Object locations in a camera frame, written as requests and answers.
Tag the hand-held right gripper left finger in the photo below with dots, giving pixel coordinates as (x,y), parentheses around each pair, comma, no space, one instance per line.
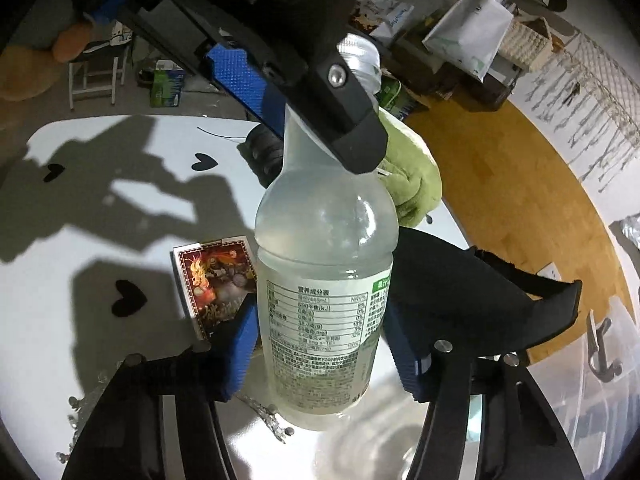
(240,345)

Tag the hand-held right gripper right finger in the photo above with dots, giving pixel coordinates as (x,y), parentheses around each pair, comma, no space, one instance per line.
(406,365)

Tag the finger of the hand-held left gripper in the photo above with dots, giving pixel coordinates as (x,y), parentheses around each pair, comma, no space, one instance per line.
(350,115)
(240,85)

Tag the cloudy drink bottle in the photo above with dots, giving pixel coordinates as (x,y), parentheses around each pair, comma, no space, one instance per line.
(320,240)

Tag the clear plastic storage container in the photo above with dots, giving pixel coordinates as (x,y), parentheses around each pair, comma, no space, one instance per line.
(615,385)

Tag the scattered small pins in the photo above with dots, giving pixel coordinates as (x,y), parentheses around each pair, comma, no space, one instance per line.
(75,401)

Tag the green printed box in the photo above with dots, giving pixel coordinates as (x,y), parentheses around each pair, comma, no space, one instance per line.
(400,100)

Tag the red printed card box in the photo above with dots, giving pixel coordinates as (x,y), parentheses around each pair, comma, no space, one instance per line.
(215,280)

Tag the black cylindrical gadget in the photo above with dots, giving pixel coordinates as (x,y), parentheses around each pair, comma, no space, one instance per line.
(260,152)

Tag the green and white carton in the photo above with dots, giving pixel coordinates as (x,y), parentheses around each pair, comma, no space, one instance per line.
(167,85)

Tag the clear beaded trinket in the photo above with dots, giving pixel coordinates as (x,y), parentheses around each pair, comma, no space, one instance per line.
(270,415)

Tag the green plush toy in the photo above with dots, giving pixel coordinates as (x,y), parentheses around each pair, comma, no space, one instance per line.
(415,180)

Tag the black cloth pouch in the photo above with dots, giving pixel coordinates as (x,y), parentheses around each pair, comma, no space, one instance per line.
(450,280)

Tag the dark wooden shelf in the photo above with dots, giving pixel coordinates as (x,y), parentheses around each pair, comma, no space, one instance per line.
(450,80)

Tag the white printed snack box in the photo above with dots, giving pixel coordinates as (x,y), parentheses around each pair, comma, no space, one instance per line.
(387,15)

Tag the white stool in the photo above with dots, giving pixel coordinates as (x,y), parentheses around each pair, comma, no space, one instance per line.
(97,57)

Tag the white tote bag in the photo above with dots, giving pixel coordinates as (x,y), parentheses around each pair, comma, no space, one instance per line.
(470,30)

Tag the orange plush cushion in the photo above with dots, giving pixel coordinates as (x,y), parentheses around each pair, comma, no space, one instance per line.
(72,40)

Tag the woven basket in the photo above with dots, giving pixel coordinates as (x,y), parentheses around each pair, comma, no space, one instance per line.
(525,42)

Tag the brown plush cushion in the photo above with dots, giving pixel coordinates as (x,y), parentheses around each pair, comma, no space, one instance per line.
(27,72)

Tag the silver foil sheet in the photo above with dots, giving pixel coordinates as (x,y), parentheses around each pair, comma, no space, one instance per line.
(630,230)

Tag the white wall socket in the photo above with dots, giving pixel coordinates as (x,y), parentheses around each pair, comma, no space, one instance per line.
(551,272)

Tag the macrame wall hanging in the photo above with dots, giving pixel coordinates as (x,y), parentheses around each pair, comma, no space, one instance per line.
(600,85)

